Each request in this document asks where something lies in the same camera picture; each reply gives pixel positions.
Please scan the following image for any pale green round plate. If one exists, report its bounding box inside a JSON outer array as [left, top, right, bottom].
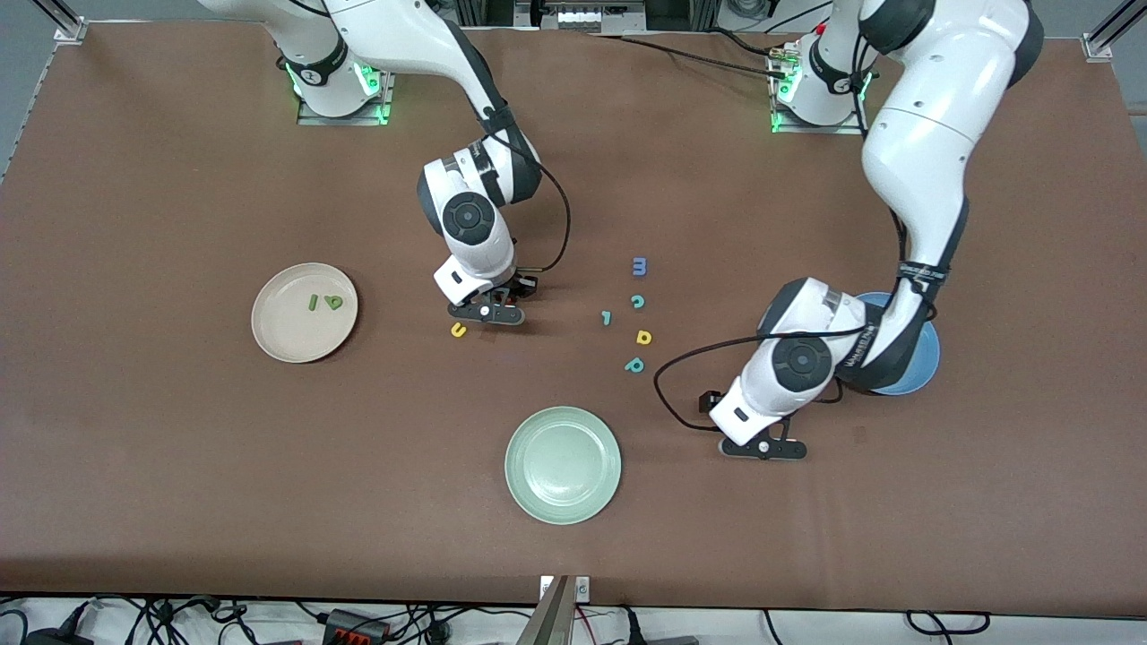
[[505, 406, 623, 526]]

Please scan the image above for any blue round plate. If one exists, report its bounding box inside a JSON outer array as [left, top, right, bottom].
[[856, 291, 942, 397]]

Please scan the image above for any beige round plate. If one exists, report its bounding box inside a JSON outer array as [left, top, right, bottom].
[[251, 262, 359, 365]]

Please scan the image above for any terminal block device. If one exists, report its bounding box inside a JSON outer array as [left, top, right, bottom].
[[536, 0, 648, 34]]

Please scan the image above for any brown table cover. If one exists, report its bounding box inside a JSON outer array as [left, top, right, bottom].
[[0, 20, 1147, 619]]

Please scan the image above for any black red power strip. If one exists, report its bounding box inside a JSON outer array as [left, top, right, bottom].
[[321, 608, 392, 645]]

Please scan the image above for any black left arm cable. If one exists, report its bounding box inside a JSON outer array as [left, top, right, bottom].
[[654, 206, 906, 433]]

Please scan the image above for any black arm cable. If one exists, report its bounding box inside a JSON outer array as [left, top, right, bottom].
[[484, 107, 573, 275], [654, 206, 906, 433]]

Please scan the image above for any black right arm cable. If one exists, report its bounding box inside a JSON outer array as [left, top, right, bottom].
[[484, 107, 573, 275]]

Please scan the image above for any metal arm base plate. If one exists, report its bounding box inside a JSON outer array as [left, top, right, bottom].
[[769, 40, 866, 136], [296, 63, 395, 127]]

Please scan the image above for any black looped cable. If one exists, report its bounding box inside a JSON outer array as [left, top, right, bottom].
[[905, 610, 992, 639]]

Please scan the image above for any aluminium frame structure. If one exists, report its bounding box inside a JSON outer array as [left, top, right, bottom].
[[453, 0, 539, 28]]

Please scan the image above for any grey camera post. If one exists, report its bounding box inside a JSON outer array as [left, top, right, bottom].
[[515, 575, 574, 645]]

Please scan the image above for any long black table cable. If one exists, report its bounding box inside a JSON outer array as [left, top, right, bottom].
[[591, 32, 794, 80]]

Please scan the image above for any short black table cable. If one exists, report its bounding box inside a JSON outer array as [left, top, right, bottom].
[[703, 27, 789, 60]]

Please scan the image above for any black cable tangle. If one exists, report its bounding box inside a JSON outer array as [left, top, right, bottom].
[[0, 594, 310, 645]]

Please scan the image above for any aluminium profile post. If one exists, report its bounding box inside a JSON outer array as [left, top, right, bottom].
[[34, 0, 89, 46], [1082, 0, 1147, 62]]

